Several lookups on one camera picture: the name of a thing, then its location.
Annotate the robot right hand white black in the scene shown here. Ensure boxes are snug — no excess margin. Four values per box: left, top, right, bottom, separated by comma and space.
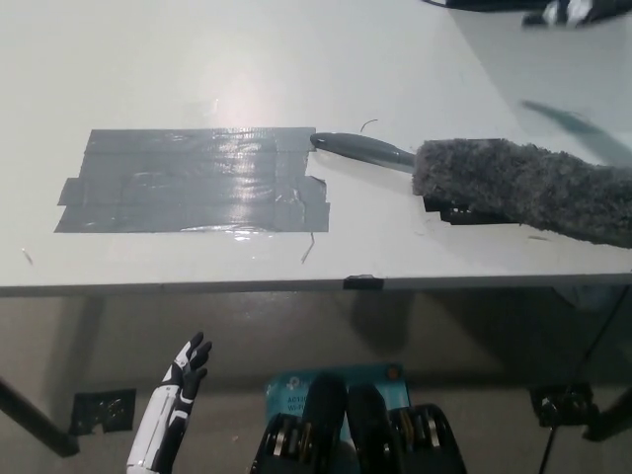
521, 0, 632, 30

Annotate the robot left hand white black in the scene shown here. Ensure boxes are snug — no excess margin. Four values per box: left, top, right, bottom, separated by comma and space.
125, 331, 214, 470

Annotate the grey fluffy duster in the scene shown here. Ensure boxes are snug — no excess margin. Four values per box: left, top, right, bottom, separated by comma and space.
309, 130, 632, 248

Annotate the teal printed box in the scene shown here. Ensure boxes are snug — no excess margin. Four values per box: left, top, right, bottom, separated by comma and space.
264, 362, 411, 434

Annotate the black table leg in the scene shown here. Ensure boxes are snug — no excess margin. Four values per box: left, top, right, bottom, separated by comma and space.
0, 377, 81, 458

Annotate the black table edge clip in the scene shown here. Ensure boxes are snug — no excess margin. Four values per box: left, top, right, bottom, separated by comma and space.
342, 273, 385, 291

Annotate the small black tape patch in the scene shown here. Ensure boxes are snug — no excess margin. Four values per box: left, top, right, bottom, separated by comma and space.
422, 195, 517, 228

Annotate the grey duct tape patch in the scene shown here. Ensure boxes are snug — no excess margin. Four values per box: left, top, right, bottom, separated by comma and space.
53, 126, 331, 235

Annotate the thin black cable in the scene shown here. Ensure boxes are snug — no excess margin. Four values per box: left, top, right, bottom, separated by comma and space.
538, 283, 632, 474

